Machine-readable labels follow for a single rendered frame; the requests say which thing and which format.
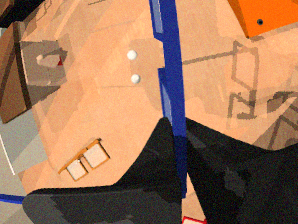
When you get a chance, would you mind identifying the long white flat panel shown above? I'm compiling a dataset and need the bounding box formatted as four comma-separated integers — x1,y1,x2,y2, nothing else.
0,109,48,175

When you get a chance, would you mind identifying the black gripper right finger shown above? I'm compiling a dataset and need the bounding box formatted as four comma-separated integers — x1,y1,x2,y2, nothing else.
185,117,298,224

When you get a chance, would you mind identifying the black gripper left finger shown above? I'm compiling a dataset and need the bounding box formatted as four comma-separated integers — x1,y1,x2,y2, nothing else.
23,117,182,224

